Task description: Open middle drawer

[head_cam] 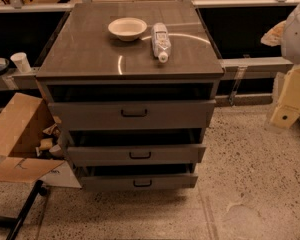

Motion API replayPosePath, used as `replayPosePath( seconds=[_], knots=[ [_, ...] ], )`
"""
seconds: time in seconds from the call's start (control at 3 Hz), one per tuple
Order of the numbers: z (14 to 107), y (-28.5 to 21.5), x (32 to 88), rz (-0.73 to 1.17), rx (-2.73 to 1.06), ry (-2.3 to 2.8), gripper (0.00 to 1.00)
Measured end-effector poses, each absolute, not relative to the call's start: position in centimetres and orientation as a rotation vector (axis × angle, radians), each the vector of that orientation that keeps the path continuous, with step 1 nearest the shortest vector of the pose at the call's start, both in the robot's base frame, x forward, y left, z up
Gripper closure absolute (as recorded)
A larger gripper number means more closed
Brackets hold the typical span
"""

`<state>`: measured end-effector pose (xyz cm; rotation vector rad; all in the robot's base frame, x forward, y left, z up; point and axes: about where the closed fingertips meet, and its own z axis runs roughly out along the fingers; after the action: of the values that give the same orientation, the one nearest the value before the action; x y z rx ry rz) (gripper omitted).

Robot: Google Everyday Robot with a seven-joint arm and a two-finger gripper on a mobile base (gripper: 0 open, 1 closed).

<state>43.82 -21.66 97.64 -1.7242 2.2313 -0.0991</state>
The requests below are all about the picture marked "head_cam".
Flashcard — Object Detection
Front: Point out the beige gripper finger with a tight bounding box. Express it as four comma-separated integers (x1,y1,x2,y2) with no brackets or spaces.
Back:
265,105,300,133

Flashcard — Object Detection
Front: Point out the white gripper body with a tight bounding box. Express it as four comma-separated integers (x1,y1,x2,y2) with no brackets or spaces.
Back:
273,65,300,114

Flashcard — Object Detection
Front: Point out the grey drawer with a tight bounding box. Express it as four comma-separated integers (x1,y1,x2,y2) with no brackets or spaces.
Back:
81,173,198,192
49,100,215,131
67,144,206,167

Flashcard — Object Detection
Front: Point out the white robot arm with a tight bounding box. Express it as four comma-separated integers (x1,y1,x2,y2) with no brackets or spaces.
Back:
261,3,300,133

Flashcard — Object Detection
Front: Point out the grey top drawer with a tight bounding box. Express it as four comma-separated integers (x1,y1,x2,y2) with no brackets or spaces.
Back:
49,100,215,131

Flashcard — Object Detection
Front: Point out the grey drawer cabinet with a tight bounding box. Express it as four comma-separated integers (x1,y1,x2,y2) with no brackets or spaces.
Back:
36,1,224,187

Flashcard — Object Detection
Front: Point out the grey bottom drawer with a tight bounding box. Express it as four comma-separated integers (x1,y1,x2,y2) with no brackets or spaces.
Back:
81,173,198,192

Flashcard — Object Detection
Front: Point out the open cardboard box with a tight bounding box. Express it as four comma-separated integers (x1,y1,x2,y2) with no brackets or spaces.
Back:
0,93,63,183

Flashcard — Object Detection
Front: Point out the clear plastic bottle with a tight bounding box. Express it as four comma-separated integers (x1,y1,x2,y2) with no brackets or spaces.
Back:
151,23,171,63

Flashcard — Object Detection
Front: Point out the white ceramic bowl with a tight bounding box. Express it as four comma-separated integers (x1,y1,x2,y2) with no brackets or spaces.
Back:
108,17,147,42

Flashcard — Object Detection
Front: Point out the white paper cup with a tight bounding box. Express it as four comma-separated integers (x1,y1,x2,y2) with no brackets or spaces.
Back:
10,52,31,73

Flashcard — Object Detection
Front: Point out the black metal stand leg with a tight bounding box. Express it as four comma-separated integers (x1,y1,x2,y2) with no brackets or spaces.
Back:
0,180,48,240

